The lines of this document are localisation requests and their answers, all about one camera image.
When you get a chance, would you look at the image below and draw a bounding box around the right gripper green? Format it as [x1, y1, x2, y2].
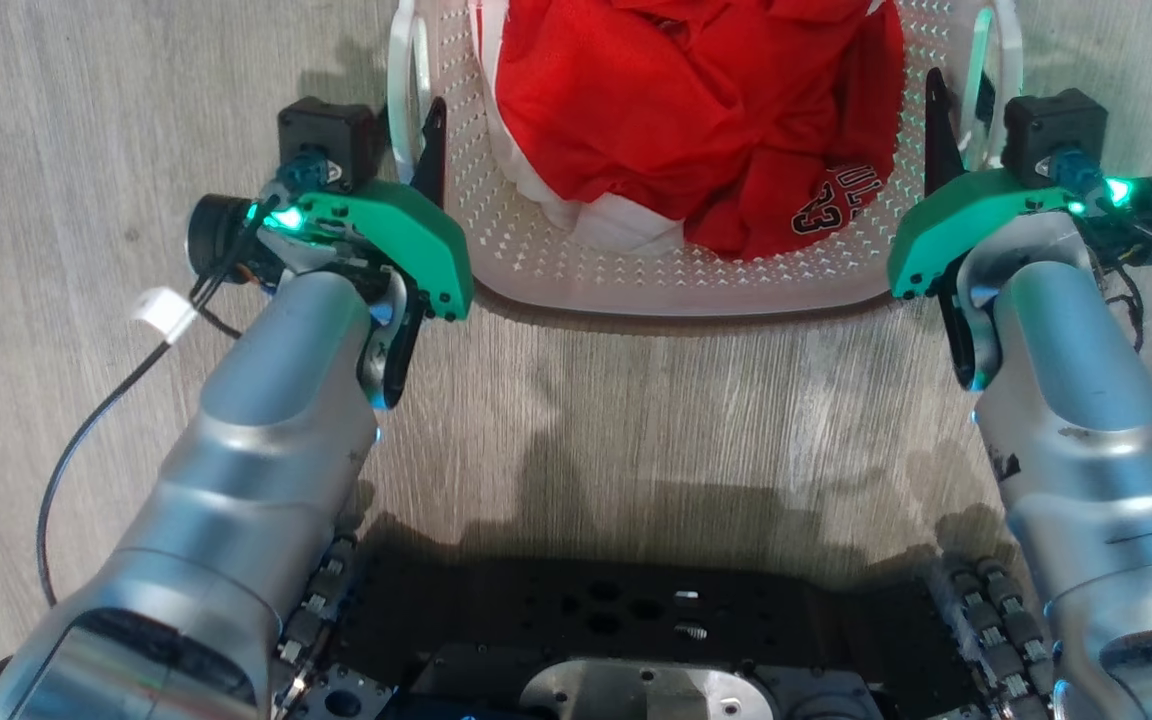
[886, 67, 1152, 392]

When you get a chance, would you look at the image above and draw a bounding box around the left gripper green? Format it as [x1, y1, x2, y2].
[186, 96, 475, 411]

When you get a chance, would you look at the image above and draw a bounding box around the white perforated plastic laundry basket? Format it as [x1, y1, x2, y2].
[386, 0, 1025, 319]

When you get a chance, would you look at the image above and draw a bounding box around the red sports jersey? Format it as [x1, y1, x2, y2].
[494, 0, 906, 262]

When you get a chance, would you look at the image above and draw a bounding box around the thin black cable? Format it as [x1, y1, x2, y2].
[1076, 195, 1152, 353]

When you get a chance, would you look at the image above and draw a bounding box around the black cable with white tag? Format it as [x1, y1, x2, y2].
[35, 195, 282, 609]

